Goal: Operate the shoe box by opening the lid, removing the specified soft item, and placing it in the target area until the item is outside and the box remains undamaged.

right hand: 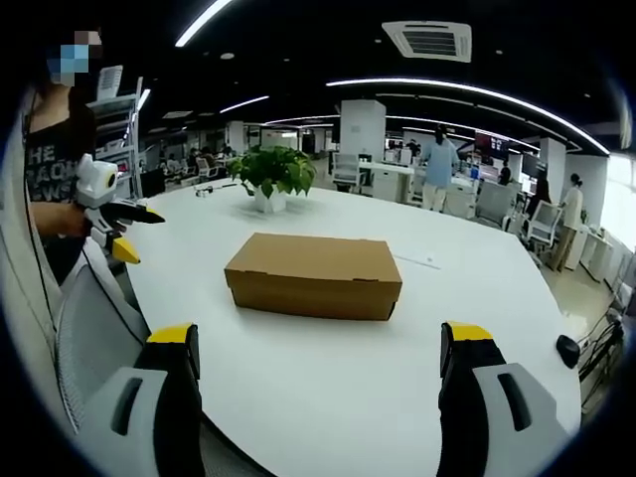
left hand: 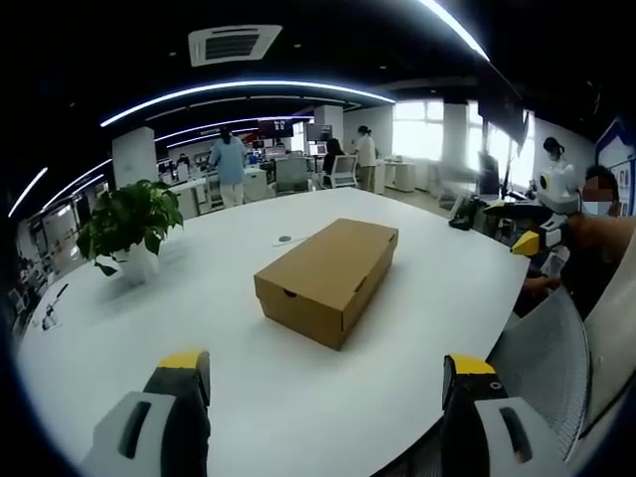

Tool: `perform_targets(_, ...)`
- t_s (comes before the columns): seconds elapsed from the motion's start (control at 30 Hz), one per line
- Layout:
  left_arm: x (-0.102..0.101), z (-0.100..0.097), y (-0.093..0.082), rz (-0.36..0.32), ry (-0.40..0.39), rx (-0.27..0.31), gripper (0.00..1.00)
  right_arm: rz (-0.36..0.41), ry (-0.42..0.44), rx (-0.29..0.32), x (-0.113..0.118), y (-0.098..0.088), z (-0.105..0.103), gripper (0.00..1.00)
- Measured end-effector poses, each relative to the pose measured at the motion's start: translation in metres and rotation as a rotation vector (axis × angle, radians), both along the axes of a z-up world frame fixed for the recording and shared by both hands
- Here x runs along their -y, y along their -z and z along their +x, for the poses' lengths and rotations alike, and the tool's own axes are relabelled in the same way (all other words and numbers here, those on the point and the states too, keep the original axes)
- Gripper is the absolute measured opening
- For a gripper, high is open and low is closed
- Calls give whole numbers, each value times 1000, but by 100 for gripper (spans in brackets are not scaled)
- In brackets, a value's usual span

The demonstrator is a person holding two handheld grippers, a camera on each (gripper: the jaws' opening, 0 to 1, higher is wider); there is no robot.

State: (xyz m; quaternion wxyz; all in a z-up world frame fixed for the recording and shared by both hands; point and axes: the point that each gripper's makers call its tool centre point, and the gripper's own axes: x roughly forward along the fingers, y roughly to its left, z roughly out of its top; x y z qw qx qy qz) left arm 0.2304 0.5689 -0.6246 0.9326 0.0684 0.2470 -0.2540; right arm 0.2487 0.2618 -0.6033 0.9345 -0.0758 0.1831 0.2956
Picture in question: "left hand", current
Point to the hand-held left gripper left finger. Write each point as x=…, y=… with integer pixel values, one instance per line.
x=166, y=427

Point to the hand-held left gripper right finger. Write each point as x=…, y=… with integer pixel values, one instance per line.
x=477, y=432

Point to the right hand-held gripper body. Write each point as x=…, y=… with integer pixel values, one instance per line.
x=560, y=191

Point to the brown cardboard shoe box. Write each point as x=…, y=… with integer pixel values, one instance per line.
x=328, y=263

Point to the small clear item on paper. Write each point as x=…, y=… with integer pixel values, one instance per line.
x=51, y=318

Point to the black desk phone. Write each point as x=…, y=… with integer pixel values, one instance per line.
x=462, y=216

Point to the person's dark shirt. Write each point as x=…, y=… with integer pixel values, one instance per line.
x=586, y=285

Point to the black monitor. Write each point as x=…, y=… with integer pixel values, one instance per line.
x=489, y=174

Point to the hanging black screen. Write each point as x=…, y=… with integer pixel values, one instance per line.
x=502, y=121

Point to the beige cloth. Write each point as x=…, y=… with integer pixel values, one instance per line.
x=613, y=338

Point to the white cabinet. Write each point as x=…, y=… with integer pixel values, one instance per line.
x=400, y=176

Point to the white plant pot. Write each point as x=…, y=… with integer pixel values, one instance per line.
x=139, y=266

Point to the black pen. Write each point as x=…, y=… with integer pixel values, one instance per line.
x=61, y=292

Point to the ceiling light strip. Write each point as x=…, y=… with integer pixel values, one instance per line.
x=27, y=191
x=233, y=123
x=238, y=88
x=454, y=25

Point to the green potted plant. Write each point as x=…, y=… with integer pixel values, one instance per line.
x=134, y=213

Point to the desktop monitor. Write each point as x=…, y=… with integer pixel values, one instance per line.
x=318, y=132

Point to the grey office chair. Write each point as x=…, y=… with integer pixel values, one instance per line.
x=290, y=174

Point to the white square pillar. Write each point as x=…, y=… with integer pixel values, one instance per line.
x=133, y=156

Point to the ceiling air conditioner vent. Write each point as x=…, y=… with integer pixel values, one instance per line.
x=233, y=45

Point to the blue wall poster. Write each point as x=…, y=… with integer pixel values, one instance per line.
x=618, y=154

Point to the white frame office chair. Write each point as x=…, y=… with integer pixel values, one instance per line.
x=345, y=171

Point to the red wall display screen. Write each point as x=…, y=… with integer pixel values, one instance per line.
x=275, y=127

